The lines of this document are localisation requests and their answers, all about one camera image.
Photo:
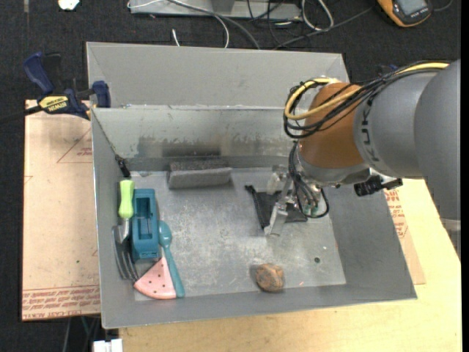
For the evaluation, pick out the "small black stick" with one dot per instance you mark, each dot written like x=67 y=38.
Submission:
x=123 y=166

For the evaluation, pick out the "brown cardboard board, red print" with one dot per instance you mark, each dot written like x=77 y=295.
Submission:
x=58 y=211

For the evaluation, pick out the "grey metal bin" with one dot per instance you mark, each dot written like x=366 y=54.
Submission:
x=220 y=229

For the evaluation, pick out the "pink toy watermelon slice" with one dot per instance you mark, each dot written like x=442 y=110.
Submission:
x=157 y=284

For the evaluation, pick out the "black mesh cloth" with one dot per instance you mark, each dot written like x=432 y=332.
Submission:
x=264 y=207

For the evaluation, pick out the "black cylinder on white bracket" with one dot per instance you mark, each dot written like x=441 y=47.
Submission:
x=372 y=187

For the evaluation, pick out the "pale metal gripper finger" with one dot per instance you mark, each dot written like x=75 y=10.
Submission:
x=277 y=216
x=278 y=179

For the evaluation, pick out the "teal plastic box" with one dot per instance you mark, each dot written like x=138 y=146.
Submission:
x=145 y=229

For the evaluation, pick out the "brown round ball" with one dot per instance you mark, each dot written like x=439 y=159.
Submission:
x=270 y=277

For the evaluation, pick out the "teal plastic spoon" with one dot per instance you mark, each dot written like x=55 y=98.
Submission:
x=168 y=240

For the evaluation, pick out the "grey sponge block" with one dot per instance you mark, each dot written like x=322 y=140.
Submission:
x=199 y=176

